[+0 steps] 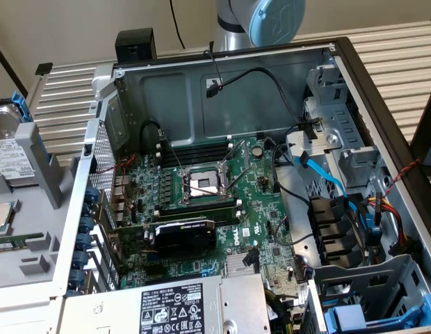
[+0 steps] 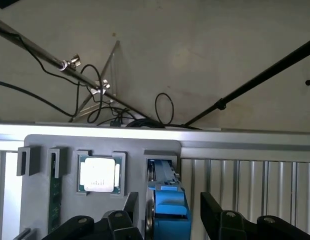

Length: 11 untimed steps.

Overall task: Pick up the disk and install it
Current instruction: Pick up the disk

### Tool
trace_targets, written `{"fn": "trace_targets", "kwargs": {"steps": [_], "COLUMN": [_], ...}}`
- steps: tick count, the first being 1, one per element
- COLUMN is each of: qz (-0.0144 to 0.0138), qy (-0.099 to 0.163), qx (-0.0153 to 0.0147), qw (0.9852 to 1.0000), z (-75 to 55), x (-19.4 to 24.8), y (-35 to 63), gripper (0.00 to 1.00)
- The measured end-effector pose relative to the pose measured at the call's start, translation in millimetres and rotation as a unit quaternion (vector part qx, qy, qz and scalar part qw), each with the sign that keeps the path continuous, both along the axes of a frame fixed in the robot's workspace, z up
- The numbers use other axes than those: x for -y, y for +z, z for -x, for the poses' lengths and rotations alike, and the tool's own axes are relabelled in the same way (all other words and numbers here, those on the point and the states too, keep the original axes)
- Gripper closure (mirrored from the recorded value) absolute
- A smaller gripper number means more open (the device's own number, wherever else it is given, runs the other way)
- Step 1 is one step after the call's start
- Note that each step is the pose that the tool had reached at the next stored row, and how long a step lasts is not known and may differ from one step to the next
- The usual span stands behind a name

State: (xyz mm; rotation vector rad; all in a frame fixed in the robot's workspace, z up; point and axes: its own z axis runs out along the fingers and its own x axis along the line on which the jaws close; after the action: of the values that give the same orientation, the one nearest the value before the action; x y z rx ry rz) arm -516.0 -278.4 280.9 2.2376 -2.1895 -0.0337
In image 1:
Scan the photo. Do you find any hard disk with blue bracket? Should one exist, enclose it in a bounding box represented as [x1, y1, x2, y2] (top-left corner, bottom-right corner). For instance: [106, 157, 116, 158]
[0, 89, 41, 187]

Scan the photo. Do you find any blue disk caddy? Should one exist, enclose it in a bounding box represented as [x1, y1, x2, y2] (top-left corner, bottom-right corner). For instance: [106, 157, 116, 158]
[323, 292, 431, 330]

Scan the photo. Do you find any CPU socket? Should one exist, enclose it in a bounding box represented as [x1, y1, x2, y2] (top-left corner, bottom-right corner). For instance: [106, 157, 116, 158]
[178, 162, 238, 207]

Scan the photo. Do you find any black RAM slot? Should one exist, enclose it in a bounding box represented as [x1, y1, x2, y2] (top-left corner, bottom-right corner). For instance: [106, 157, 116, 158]
[155, 135, 234, 156]
[156, 207, 243, 225]
[154, 198, 243, 215]
[155, 144, 234, 165]

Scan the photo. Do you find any thin metal locking lever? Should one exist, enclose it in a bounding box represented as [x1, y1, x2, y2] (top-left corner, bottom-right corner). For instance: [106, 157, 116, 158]
[186, 162, 247, 198]
[158, 129, 185, 175]

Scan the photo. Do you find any metal socket cover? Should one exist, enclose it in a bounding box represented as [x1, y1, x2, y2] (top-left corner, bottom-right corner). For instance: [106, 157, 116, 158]
[220, 138, 253, 175]

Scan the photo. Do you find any green motherboard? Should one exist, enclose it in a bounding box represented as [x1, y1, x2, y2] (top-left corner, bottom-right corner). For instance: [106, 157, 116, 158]
[111, 135, 316, 316]

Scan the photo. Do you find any black graphics card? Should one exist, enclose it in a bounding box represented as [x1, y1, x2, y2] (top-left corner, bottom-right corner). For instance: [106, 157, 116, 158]
[109, 218, 218, 259]

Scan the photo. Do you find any open grey PC case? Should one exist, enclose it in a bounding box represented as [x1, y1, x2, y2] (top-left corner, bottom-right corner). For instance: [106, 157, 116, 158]
[50, 36, 431, 334]

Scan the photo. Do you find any silver chipset heatsink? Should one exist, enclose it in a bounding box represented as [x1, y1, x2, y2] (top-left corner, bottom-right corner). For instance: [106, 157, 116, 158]
[225, 253, 261, 278]

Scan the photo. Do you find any silver power supply unit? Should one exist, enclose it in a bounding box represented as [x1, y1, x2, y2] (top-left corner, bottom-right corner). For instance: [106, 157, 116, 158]
[62, 273, 272, 334]

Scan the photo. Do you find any black box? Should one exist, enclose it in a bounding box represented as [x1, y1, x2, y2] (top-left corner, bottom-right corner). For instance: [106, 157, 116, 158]
[114, 29, 157, 65]

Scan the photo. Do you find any grey parts rack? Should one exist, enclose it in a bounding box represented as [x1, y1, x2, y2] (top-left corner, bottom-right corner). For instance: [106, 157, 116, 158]
[0, 99, 81, 289]

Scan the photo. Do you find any green RAM stick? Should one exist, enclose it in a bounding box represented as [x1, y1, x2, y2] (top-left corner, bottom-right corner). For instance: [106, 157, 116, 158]
[0, 232, 44, 253]

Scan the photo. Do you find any dark brown panel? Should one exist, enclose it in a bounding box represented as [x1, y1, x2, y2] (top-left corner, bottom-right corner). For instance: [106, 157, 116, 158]
[409, 78, 431, 175]

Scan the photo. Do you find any silver CPU chip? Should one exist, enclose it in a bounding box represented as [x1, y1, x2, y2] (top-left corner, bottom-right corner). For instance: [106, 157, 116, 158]
[0, 200, 17, 233]

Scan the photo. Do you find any black power wire with connector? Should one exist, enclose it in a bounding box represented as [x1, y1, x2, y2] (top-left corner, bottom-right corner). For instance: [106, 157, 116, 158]
[205, 67, 323, 140]

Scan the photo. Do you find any black looped wire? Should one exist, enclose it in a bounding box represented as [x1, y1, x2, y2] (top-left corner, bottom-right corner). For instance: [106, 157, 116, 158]
[140, 120, 168, 154]

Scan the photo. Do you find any blue SATA wire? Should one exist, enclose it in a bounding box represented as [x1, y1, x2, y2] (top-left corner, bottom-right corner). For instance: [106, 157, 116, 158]
[293, 151, 361, 218]

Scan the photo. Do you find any black plastic wire guide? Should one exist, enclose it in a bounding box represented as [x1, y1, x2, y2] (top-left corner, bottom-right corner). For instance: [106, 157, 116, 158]
[307, 196, 362, 269]

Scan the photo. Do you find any yellow black wire bundle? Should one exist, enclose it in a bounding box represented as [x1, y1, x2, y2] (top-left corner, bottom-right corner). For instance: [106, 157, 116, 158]
[266, 290, 303, 334]

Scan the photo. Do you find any coloured power wire bundle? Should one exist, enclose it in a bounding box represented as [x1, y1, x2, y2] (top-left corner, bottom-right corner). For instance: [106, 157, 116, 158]
[366, 196, 413, 253]

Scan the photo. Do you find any red black twisted wire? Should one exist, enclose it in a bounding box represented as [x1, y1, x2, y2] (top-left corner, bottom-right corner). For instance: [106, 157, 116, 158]
[384, 158, 422, 199]

